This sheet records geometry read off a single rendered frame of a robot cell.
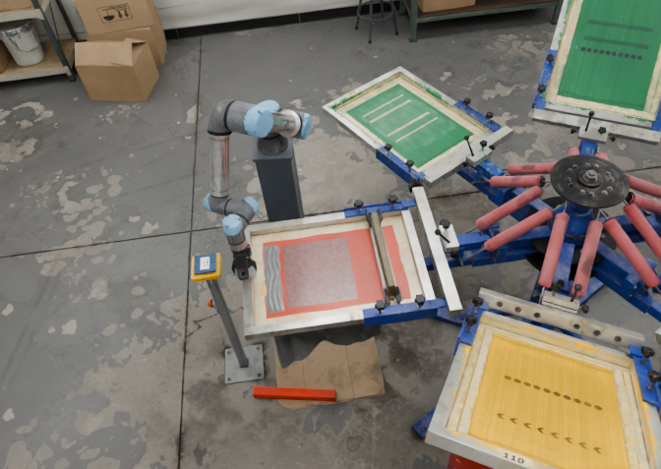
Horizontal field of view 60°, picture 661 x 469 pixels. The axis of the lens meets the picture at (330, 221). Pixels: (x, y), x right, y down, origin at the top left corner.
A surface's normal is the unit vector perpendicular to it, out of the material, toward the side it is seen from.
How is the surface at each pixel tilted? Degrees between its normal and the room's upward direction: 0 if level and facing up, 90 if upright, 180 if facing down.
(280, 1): 90
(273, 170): 90
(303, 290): 0
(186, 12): 90
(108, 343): 0
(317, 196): 0
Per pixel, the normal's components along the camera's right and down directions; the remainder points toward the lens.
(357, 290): -0.07, -0.66
